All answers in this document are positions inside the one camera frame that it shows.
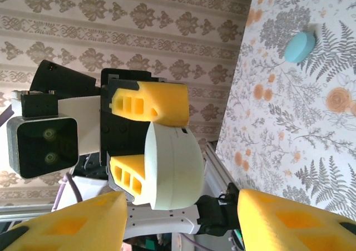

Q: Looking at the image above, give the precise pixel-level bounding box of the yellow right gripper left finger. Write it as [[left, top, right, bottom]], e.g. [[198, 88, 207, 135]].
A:
[[0, 191, 128, 251]]

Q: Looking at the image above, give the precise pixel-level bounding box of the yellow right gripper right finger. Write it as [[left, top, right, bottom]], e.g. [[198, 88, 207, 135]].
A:
[[238, 189, 356, 251]]

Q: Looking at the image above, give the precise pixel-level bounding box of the white earbud charging case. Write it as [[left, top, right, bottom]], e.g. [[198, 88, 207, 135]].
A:
[[132, 122, 205, 211]]

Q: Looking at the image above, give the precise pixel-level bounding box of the blue earbud charging case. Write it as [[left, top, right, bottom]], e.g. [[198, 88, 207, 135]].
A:
[[284, 31, 317, 64]]

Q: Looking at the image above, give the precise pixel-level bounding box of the floral patterned table covering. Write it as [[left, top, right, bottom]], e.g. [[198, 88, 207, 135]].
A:
[[216, 0, 356, 213]]

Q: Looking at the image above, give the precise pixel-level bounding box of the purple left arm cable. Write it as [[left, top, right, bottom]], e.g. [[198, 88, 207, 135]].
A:
[[51, 173, 84, 211]]

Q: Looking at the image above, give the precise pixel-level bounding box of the aluminium side rail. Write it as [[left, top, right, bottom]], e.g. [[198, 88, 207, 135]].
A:
[[202, 141, 237, 196]]

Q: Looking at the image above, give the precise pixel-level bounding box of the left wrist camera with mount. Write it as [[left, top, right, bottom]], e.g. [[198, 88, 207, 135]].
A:
[[7, 91, 102, 179]]

